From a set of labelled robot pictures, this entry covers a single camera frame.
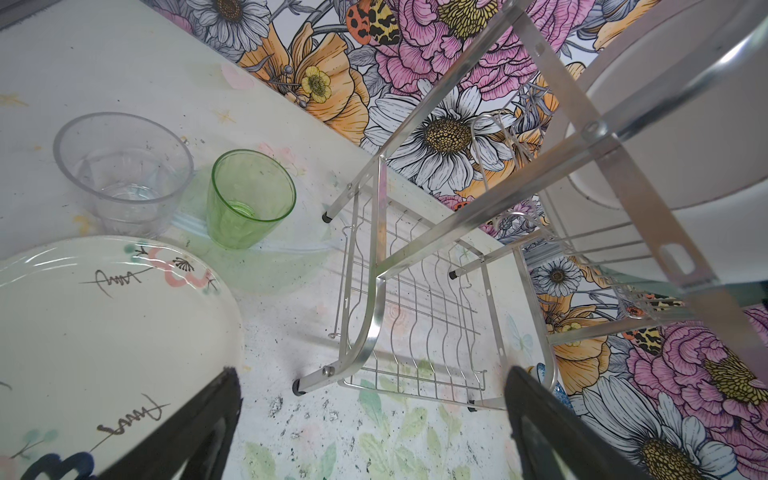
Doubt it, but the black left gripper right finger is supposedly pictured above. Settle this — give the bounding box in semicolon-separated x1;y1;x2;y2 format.
504;366;649;479

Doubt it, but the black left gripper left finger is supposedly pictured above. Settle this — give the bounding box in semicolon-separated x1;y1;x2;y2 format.
98;367;242;480

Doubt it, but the cream floral plate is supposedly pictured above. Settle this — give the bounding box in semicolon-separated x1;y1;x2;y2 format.
1;236;244;479

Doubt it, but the green plastic tumbler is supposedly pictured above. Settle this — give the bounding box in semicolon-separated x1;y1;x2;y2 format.
206;149;297;250

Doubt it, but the clear plastic tumbler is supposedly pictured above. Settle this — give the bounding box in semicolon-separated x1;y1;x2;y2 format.
53;112;194;238

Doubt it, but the white plate red pattern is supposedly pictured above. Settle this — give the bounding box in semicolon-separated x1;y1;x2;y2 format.
536;0;768;286

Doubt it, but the pale green plate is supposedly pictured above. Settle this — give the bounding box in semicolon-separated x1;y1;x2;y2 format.
598;266;767;308

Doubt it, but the steel two-tier dish rack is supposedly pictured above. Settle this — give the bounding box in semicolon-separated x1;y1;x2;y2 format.
292;0;768;412

